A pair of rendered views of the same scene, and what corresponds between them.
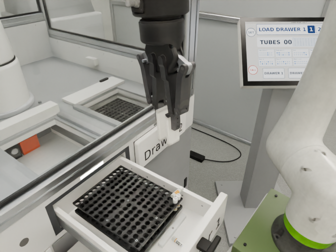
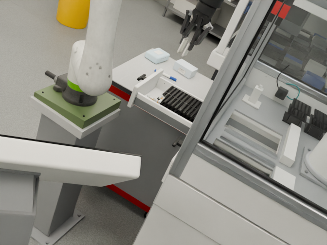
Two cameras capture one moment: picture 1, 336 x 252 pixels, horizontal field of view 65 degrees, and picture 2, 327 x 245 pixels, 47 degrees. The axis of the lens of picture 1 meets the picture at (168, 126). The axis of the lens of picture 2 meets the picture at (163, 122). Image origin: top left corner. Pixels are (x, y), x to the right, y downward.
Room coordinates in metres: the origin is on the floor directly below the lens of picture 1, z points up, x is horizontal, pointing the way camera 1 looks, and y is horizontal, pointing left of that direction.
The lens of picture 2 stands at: (1.80, -0.56, 1.67)
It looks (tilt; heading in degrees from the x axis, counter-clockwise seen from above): 31 degrees down; 156
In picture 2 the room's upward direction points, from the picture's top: 24 degrees clockwise
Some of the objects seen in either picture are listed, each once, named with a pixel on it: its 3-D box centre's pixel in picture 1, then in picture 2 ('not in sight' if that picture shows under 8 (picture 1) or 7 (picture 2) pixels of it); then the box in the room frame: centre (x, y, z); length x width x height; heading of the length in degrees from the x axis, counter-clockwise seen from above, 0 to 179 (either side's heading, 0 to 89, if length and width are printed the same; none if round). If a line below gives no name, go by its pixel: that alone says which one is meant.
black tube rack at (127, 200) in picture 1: (129, 208); (183, 109); (0.46, 0.10, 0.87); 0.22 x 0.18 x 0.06; 55
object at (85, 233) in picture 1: (126, 208); (184, 110); (0.47, 0.11, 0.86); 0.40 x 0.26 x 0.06; 55
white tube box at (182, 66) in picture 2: not in sight; (185, 68); (-0.15, 0.30, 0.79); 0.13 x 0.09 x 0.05; 47
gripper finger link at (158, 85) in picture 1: (159, 81); (198, 30); (0.46, 0.02, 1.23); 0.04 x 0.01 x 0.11; 132
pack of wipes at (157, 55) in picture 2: not in sight; (157, 55); (-0.24, 0.13, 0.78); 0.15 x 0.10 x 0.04; 136
